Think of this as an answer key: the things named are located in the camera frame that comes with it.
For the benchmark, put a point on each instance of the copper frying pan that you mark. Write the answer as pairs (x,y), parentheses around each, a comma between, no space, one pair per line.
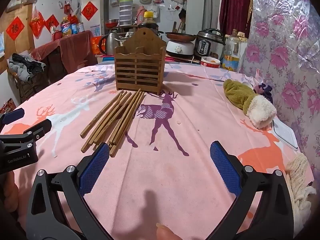
(180,36)

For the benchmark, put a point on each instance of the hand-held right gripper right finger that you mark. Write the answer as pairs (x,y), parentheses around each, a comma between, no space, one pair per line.
(225,170)

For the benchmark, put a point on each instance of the chair with grey clothes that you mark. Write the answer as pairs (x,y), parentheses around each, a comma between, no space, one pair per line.
(23,67)

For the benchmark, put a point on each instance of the dark red curtain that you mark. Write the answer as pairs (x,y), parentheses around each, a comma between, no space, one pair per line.
(233,7)

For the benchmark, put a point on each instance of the stacked containers green lid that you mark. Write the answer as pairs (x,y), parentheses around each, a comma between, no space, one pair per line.
(125,11)

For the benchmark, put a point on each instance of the white electric cooker base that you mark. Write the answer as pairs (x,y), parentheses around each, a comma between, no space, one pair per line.
(180,48)

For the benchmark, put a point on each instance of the red cloth covered table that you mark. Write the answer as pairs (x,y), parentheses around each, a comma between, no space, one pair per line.
(72,50)

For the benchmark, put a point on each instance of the floral purple wall fabric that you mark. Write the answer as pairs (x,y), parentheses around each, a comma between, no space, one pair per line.
(282,42)

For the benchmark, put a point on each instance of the white and red bowl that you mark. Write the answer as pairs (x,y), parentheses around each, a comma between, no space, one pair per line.
(210,62)

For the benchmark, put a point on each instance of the person's right hand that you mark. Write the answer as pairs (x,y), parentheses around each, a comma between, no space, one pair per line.
(166,233)

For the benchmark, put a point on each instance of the red diamond paper decoration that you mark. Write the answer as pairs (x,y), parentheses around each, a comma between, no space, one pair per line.
(89,10)
(51,23)
(15,28)

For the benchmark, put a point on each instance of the slatted wooden chopstick holder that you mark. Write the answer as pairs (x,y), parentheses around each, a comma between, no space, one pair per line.
(140,65)

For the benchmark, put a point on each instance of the red hanging bag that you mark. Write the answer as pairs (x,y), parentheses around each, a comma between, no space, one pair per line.
(37,22)

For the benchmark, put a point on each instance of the orange printed box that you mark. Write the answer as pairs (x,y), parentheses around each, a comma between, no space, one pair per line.
(96,45)

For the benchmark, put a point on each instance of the green and cream plush cloth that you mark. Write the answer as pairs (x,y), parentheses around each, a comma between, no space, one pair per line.
(242,97)

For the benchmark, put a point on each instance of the clear cooking oil bottle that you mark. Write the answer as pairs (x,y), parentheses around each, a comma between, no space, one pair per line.
(231,55)

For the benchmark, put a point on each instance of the white refrigerator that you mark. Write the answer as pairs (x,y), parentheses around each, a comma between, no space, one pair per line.
(98,27)

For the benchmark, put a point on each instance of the cream knitted cloth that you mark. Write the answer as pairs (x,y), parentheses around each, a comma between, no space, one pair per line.
(298,180)

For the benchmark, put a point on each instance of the pile of wooden chopsticks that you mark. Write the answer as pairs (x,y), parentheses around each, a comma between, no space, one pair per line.
(112,120)

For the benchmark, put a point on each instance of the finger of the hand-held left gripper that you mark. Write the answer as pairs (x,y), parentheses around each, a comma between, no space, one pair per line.
(13,116)
(38,127)

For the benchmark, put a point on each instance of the dark sauce bottle yellow cap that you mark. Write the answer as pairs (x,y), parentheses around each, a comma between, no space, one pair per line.
(148,22)

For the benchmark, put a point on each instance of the yellow oil bottle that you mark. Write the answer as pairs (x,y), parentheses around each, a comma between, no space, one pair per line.
(65,27)

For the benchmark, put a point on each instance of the steel electric kettle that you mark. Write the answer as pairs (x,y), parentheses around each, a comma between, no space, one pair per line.
(110,43)

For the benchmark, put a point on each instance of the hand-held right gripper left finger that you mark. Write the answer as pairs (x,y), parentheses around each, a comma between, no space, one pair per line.
(93,170)

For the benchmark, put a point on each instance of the steel mixing bowl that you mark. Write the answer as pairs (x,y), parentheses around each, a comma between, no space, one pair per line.
(111,23)

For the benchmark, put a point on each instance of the black electric pressure cooker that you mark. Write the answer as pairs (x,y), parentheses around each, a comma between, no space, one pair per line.
(208,45)

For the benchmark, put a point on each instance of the blue labelled tin can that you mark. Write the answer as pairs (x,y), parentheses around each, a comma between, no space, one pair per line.
(77,28)

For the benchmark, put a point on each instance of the pink deer printed tablecloth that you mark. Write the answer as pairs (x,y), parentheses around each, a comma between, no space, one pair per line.
(160,180)

